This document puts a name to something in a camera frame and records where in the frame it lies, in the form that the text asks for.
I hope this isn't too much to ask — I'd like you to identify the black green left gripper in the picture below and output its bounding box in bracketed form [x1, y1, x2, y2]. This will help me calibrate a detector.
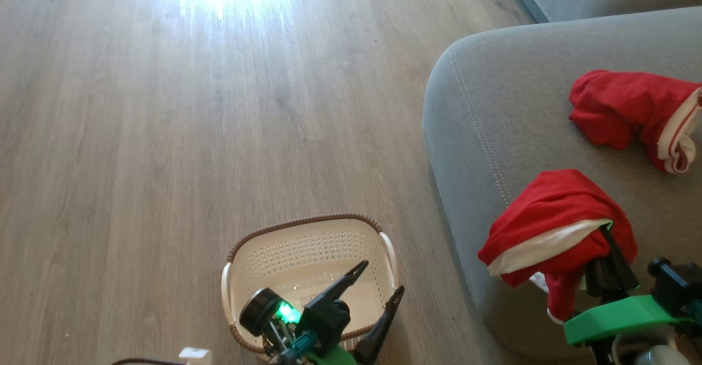
[298, 260, 406, 365]

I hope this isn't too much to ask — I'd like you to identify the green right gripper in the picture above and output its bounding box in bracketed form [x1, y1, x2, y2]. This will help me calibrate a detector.
[563, 225, 693, 347]

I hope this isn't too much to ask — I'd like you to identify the red garment plain white hem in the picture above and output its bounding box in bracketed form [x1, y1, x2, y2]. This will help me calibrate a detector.
[477, 169, 638, 324]

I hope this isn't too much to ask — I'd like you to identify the red garment striped white cuff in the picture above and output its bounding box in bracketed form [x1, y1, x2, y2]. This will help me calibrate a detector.
[569, 70, 702, 174]

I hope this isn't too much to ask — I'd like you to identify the cream perforated laundry basket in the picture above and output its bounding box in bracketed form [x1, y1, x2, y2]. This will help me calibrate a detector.
[221, 213, 400, 363]

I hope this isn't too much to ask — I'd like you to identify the grey sofa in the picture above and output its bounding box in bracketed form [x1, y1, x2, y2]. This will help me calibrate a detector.
[422, 6, 702, 365]

